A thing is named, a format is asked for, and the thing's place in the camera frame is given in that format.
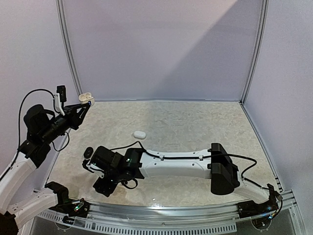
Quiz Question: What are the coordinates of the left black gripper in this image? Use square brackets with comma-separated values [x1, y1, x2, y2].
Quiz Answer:
[40, 102, 89, 143]

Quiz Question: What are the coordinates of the white square charging case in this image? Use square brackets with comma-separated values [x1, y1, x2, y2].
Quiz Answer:
[78, 92, 95, 106]

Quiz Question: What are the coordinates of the black oval charging case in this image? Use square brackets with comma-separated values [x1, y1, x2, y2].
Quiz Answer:
[83, 147, 94, 160]

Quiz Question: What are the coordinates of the white oval charging case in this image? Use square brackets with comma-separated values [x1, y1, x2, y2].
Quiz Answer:
[133, 131, 146, 139]

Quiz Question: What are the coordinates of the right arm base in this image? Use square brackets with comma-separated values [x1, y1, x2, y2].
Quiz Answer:
[237, 192, 283, 219]

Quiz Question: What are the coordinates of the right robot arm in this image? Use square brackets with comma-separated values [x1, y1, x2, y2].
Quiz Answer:
[86, 143, 282, 213]

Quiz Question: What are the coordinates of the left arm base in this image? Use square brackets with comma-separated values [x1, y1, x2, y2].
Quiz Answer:
[49, 198, 90, 218]

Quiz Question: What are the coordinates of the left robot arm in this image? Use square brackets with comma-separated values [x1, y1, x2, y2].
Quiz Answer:
[0, 103, 90, 235]

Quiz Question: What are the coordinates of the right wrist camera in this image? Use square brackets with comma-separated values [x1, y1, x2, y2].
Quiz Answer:
[82, 159, 104, 178]

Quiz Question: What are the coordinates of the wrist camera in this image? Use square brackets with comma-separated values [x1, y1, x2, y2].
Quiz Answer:
[82, 159, 104, 178]
[53, 85, 67, 116]

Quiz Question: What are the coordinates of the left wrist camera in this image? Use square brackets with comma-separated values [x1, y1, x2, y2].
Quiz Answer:
[53, 85, 67, 116]

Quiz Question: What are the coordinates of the aluminium front rail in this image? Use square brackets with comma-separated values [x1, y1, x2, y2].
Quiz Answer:
[21, 188, 301, 233]

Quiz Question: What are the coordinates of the left aluminium frame post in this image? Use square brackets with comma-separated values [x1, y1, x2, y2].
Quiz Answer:
[56, 0, 83, 95]

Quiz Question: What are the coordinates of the aluminium frame post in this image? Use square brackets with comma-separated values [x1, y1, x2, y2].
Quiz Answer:
[239, 0, 269, 106]
[56, 0, 83, 95]

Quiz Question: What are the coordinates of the right aluminium frame post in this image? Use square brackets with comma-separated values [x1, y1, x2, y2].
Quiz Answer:
[239, 0, 269, 106]

